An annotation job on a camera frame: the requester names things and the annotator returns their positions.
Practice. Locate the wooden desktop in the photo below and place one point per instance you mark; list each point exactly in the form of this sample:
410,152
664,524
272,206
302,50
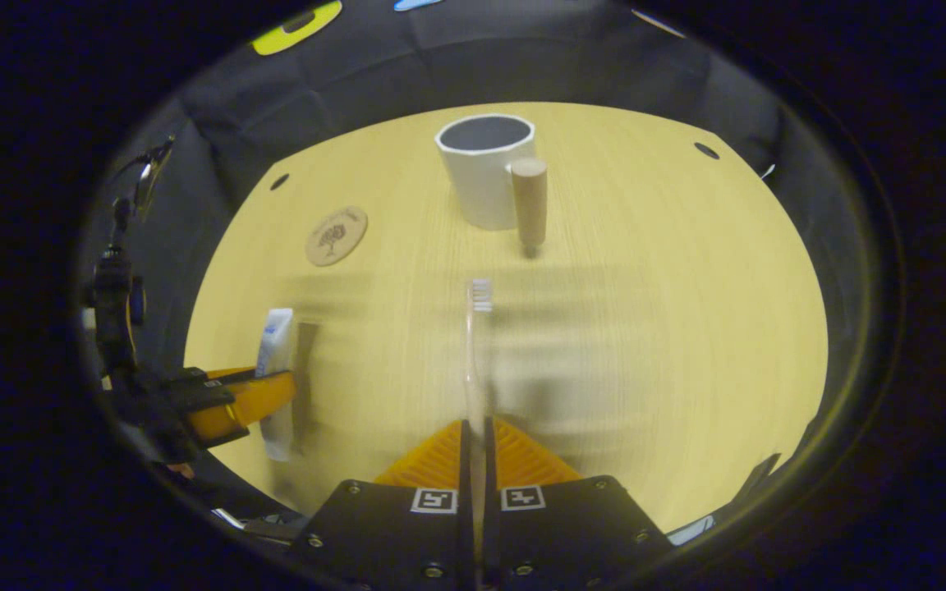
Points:
645,328

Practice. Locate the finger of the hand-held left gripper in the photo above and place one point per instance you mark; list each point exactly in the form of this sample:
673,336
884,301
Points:
255,402
231,375

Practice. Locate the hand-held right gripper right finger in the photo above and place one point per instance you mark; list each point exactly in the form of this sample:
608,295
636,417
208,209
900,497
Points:
491,533

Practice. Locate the black backdrop cloth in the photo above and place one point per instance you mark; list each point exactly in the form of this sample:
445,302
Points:
358,74

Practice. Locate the white toothpaste tube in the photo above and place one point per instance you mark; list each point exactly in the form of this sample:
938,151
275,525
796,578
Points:
274,345

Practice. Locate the round wooden coaster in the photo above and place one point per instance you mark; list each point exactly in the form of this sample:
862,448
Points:
337,235

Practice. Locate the beige toothbrush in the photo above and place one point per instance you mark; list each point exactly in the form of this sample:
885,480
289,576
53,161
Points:
473,361

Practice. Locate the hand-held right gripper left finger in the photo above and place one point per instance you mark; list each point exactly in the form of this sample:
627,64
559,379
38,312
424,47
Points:
465,533

